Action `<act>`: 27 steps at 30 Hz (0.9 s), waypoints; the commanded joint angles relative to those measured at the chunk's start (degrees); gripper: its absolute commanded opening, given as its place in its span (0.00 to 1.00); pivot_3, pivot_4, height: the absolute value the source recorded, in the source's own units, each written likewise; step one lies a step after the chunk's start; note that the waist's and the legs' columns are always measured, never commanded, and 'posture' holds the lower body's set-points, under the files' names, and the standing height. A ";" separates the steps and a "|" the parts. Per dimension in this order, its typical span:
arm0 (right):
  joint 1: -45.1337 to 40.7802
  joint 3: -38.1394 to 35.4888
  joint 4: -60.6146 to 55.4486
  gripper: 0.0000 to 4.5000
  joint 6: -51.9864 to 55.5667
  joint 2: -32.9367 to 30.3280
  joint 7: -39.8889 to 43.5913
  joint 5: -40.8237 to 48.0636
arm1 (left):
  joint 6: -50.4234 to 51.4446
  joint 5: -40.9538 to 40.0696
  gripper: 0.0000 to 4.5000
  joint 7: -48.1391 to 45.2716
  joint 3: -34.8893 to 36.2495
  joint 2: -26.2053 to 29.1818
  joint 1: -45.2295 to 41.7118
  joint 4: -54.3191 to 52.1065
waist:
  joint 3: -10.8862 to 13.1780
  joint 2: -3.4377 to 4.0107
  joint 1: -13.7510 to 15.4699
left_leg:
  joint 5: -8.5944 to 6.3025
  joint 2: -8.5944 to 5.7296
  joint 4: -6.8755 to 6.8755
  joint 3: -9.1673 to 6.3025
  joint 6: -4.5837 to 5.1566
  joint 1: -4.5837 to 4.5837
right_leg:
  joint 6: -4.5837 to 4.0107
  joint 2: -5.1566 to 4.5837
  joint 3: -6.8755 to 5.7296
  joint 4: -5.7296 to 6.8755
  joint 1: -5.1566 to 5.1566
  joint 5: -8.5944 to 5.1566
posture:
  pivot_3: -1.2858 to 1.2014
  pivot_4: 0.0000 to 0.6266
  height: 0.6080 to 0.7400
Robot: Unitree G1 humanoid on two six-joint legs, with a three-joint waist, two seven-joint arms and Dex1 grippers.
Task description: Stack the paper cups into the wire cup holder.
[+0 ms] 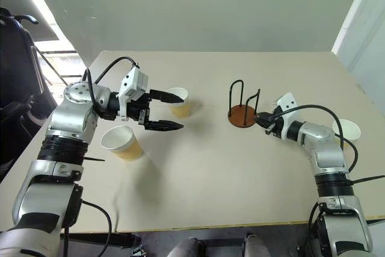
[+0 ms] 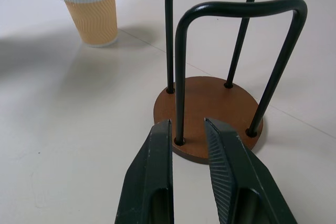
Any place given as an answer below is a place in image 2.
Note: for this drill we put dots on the orange and white paper cup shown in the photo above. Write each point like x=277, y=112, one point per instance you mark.
x=92, y=19

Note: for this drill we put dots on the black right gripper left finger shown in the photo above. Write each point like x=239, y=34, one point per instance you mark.
x=147, y=182

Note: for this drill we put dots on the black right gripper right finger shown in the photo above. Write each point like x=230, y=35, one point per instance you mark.
x=236, y=176

